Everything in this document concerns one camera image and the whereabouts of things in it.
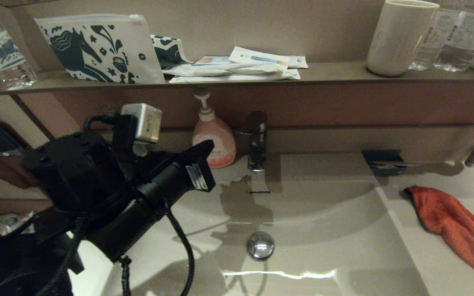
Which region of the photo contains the long white plastic packet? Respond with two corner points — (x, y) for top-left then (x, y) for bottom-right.
(163, 63), (291, 78)

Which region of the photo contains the beige ceramic cup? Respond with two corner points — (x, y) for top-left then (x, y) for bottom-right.
(365, 0), (440, 78)

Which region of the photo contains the brown wall shelf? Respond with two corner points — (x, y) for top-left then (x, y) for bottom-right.
(0, 62), (474, 97)

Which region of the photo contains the chrome faucet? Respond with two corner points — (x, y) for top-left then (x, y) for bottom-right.
(238, 111), (269, 173)

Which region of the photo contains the orange fluffy cloth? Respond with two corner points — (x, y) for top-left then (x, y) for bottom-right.
(404, 185), (474, 288)

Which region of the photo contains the dark soap tray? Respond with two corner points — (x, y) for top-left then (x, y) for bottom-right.
(361, 150), (407, 176)

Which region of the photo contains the white sink basin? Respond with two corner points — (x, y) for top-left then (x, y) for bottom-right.
(68, 154), (474, 296)

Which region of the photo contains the water bottle blue horse label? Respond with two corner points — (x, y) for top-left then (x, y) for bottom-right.
(0, 0), (38, 91)

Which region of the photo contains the clear water bottle white label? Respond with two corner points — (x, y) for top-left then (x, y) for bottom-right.
(410, 0), (443, 71)
(434, 0), (474, 73)

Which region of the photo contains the small folded blue print pouch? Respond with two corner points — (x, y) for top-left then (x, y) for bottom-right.
(151, 35), (192, 69)

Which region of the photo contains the bag of clear plastic bottles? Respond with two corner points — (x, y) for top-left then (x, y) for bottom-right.
(0, 212), (36, 240)

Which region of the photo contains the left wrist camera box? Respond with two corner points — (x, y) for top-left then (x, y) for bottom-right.
(121, 103), (163, 144)

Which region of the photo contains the pink soap pump bottle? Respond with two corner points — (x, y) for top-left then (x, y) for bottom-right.
(192, 88), (237, 169)

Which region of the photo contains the white toothbrush packet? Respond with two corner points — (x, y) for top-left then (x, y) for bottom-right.
(230, 46), (291, 69)

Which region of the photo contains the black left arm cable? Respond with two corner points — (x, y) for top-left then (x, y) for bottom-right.
(164, 209), (195, 296)

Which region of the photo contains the white packet orange blue print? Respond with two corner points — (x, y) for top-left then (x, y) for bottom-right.
(195, 56), (237, 67)

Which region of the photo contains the chrome drain plug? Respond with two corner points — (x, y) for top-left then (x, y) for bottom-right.
(247, 231), (275, 260)

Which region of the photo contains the white pouch blue horse print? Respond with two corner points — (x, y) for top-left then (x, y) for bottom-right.
(34, 14), (166, 84)

